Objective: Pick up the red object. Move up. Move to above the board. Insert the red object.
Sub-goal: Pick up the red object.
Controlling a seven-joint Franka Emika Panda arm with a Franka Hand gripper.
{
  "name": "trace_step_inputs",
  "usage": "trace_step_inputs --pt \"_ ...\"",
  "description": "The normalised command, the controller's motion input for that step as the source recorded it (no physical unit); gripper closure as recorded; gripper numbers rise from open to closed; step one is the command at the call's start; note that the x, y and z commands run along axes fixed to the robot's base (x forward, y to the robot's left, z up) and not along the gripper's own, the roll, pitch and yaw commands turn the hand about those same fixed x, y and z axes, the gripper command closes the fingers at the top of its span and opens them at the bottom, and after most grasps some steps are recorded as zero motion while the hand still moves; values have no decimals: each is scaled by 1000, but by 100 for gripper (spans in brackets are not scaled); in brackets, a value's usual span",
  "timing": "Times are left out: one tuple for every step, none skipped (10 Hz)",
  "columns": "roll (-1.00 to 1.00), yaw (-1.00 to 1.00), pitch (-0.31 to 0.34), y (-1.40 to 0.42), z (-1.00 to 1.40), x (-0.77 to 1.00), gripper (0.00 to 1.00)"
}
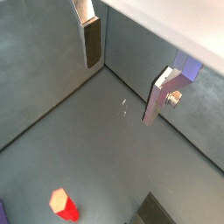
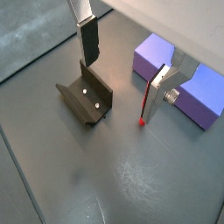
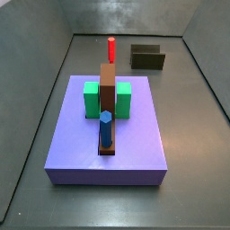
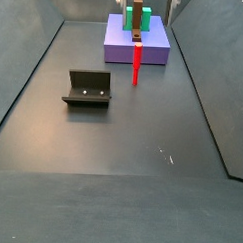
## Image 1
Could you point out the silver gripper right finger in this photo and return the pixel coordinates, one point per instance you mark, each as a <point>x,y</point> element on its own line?
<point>165,88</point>

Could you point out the red hexagonal peg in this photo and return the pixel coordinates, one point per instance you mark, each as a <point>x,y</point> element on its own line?
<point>62,205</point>

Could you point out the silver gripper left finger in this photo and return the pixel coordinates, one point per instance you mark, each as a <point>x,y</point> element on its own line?
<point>90,31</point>

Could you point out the black angle bracket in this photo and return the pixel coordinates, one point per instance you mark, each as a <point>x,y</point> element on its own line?
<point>151,212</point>

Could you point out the purple board block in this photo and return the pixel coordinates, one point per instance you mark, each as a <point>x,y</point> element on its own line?
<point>3,218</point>

